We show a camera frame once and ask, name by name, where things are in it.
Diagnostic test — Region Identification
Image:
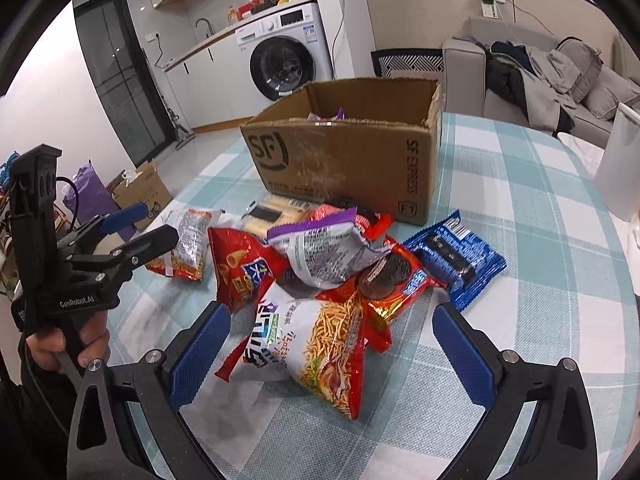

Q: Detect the white wall socket strip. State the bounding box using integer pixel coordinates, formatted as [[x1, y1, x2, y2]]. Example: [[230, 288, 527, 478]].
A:
[[480, 0, 506, 20]]

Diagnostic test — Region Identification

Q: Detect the small red snack packet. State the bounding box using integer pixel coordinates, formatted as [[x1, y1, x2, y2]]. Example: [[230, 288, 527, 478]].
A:
[[309, 204, 395, 242]]

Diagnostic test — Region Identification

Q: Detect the black patterned chair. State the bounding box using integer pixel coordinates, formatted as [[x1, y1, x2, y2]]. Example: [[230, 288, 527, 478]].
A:
[[371, 48, 445, 79]]

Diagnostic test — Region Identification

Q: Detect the white cylindrical appliance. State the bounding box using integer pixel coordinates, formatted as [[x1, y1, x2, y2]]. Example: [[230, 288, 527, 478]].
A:
[[593, 103, 640, 222]]

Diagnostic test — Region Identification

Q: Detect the brown SF cardboard box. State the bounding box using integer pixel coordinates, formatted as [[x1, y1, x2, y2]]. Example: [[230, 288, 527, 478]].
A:
[[241, 78, 442, 226]]

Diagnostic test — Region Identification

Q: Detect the red chocolate pie packet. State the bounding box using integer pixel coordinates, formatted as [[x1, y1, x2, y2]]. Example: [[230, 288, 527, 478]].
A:
[[316, 236, 445, 323]]

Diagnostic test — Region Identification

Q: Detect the grey sofa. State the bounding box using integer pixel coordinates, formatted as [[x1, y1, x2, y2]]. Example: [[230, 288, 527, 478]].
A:
[[442, 18, 639, 148]]

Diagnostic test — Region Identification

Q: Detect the small cardboard box on floor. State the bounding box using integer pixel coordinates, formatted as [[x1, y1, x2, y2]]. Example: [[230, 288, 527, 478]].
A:
[[106, 162, 172, 232]]

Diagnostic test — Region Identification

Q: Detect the white washing machine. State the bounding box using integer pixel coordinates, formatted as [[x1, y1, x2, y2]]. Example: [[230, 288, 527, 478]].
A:
[[234, 0, 334, 102]]

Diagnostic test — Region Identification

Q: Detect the clothes pile on sofa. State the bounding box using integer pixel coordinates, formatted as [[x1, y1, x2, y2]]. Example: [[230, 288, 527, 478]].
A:
[[485, 41, 582, 134]]

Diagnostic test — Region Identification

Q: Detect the person's left hand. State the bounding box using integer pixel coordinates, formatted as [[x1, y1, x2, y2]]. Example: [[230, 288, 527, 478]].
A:
[[26, 311, 111, 372]]

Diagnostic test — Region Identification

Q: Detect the clear cracker packet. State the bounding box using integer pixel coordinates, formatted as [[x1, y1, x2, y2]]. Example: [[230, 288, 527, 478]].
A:
[[240, 194, 318, 240]]

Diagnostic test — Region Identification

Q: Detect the purple grey snack bag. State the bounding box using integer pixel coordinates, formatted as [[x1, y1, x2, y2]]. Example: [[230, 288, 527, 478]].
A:
[[267, 208, 392, 290]]

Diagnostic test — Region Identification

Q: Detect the white kitchen cabinet counter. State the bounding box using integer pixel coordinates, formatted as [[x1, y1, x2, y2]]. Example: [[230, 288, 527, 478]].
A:
[[166, 0, 318, 131]]

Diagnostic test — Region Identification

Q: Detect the purple bag on floor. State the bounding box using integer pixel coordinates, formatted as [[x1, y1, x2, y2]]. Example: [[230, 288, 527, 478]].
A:
[[62, 162, 120, 224]]

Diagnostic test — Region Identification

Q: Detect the blue cookie packet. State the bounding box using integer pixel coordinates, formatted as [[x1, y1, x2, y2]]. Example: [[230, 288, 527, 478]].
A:
[[402, 210, 506, 312]]

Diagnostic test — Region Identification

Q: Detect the grey sofa pillow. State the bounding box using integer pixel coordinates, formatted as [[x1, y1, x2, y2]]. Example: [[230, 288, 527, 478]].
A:
[[582, 65, 639, 120]]

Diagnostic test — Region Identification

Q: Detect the red cone snack bag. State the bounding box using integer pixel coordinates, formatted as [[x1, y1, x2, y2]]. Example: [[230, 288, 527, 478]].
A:
[[207, 226, 291, 313]]

